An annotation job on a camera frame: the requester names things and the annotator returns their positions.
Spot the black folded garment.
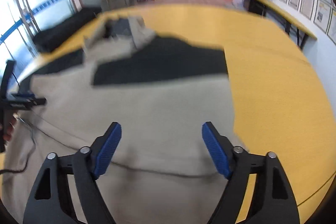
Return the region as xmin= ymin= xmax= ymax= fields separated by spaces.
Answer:
xmin=33 ymin=7 xmax=102 ymax=53

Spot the black cable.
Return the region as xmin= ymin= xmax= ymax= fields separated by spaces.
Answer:
xmin=0 ymin=113 xmax=232 ymax=179

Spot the person's left hand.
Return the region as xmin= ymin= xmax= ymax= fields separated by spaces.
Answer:
xmin=3 ymin=115 xmax=18 ymax=141

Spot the beige and black jacket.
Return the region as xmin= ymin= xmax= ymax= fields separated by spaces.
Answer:
xmin=2 ymin=18 xmax=240 ymax=223

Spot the narrow yellow side table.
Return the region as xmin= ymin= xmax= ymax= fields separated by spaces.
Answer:
xmin=254 ymin=0 xmax=317 ymax=50

